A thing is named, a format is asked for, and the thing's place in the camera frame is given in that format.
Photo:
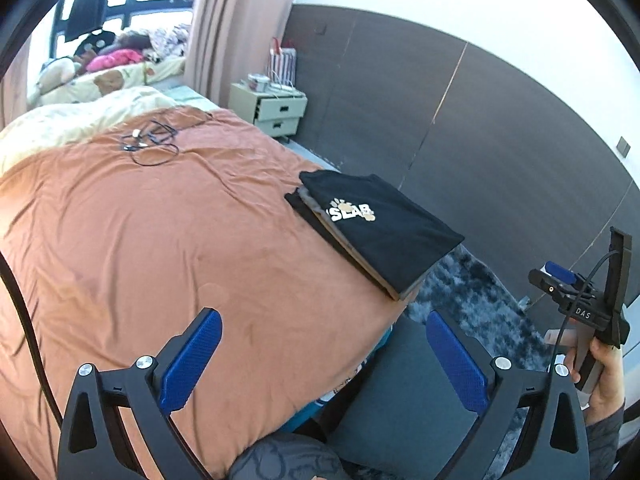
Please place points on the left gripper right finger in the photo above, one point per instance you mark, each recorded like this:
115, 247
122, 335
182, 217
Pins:
553, 441

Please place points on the person's right hand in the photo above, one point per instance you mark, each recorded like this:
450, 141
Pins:
608, 394

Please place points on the pile of clothes and toys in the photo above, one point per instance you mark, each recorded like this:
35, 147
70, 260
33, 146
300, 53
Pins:
107, 62

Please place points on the person's patterned knee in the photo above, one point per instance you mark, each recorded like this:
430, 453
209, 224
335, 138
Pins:
287, 457

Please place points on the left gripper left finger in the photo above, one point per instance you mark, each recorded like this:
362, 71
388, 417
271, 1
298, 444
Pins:
94, 442

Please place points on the pink beige curtain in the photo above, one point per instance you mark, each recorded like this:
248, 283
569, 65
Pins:
229, 40

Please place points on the grey fluffy rug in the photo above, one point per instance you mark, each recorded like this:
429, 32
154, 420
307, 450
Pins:
483, 308

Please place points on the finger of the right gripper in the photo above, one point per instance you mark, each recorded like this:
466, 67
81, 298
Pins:
562, 294
562, 274

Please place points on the pale green bedside drawer unit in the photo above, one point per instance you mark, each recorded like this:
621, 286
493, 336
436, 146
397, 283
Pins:
274, 112

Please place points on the black printed t-shirt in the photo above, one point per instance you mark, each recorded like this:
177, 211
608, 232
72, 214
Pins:
392, 208

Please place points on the orange bed sheet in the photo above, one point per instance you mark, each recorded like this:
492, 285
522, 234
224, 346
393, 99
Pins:
116, 254

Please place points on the cream fluffy blanket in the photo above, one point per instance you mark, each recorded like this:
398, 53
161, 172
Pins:
55, 125

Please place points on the striped gift bag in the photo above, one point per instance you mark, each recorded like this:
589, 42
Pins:
282, 64

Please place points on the dark grey stool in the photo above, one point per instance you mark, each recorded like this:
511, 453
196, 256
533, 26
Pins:
398, 418

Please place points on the person's right forearm sleeve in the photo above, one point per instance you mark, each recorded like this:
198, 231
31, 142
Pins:
602, 444

